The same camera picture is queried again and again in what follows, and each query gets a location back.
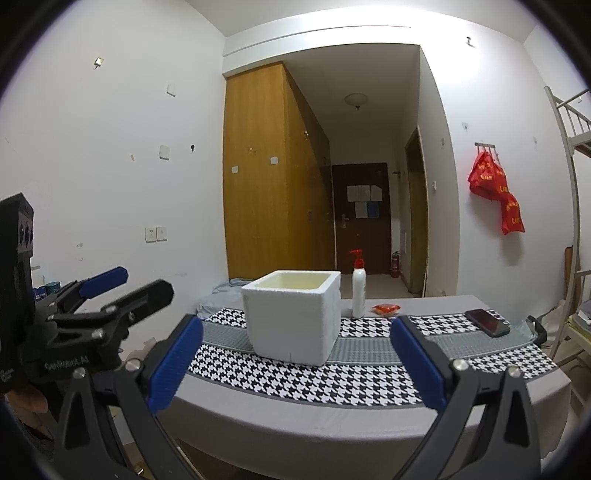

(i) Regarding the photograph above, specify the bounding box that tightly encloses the black curved handle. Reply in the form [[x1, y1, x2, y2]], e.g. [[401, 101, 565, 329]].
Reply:
[[524, 315, 548, 347]]

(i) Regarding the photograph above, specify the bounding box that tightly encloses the dark brown entrance door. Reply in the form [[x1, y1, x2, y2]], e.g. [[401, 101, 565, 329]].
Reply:
[[331, 162, 391, 277]]

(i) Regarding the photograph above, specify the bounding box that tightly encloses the grey table cover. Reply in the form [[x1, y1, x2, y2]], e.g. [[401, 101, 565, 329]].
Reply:
[[159, 294, 573, 476]]

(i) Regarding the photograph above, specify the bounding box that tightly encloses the houndstooth table runner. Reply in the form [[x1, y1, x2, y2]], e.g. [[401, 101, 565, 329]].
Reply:
[[187, 307, 559, 409]]

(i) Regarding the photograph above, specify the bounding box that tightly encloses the light wooden side door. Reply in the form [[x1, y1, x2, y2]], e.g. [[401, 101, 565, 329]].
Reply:
[[405, 127, 428, 296]]

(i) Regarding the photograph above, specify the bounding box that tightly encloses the red plastic bag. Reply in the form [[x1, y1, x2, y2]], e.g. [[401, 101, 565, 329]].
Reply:
[[501, 193, 526, 235], [468, 151, 509, 197]]

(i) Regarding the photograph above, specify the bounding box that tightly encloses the light blue crumpled sheet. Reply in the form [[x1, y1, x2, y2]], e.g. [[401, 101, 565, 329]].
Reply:
[[198, 278, 252, 319]]

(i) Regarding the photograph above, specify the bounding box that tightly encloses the white pump bottle red top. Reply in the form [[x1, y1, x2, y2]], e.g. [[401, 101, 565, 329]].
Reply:
[[348, 249, 368, 319]]

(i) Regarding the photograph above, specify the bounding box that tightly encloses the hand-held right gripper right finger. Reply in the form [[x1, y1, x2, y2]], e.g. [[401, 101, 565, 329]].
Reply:
[[390, 315, 543, 480]]

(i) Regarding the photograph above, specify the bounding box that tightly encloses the white foam box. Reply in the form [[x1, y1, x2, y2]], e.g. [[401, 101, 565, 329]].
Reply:
[[241, 270, 341, 367]]

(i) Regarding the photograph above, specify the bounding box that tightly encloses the wooden wardrobe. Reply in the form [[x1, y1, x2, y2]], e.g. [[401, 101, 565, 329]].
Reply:
[[224, 62, 335, 282]]

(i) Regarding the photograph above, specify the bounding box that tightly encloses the brown wooden board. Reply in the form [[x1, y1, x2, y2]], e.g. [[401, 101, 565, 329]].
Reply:
[[564, 247, 575, 301]]

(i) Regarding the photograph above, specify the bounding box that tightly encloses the metal bunk bed frame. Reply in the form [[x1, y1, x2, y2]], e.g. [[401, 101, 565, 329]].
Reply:
[[545, 85, 591, 361]]

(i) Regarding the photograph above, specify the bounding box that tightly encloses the large white door notice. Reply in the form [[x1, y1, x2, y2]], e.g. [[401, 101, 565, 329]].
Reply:
[[347, 185, 383, 202]]

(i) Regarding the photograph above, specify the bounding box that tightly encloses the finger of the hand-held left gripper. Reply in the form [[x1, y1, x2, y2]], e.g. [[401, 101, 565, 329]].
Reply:
[[55, 266, 129, 308], [51, 278, 175, 342]]

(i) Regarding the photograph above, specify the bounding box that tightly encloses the person's left hand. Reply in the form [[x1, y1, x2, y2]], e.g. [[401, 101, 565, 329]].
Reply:
[[9, 384, 51, 411]]

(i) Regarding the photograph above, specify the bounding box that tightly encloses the black smartphone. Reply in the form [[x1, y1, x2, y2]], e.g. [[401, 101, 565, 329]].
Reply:
[[464, 308, 511, 337]]

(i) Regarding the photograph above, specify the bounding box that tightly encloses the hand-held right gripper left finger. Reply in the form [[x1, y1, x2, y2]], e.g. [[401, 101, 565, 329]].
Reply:
[[53, 315, 232, 480]]

